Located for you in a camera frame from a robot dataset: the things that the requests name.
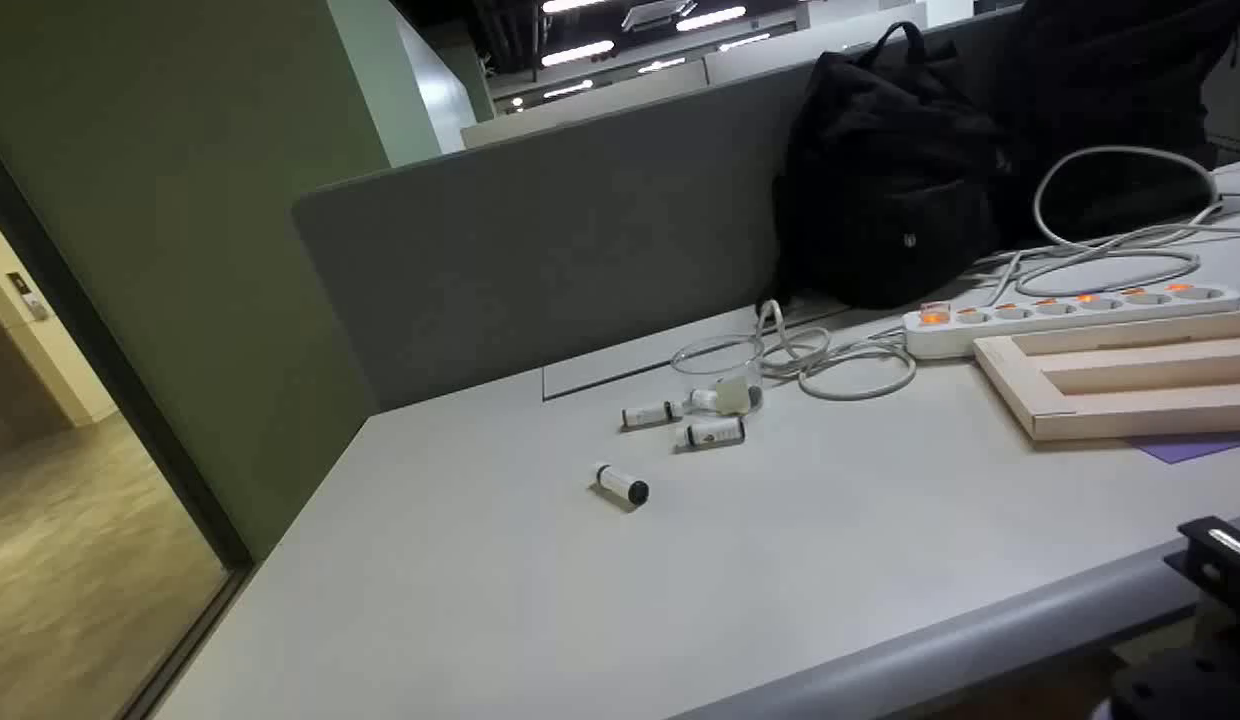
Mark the small white cylinder battery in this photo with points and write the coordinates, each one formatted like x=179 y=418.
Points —
x=623 y=481
x=714 y=435
x=702 y=397
x=646 y=415

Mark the black backpack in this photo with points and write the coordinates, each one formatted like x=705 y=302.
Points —
x=885 y=185

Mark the white power strip orange switches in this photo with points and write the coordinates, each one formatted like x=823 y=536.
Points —
x=992 y=324

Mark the large black bag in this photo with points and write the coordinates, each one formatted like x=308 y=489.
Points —
x=1113 y=92

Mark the dark framed glass door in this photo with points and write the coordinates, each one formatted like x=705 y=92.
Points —
x=86 y=532

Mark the purple paper sheet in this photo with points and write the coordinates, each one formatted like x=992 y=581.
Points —
x=1203 y=450

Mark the black camera clamp mount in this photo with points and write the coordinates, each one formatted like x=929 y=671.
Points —
x=1214 y=625

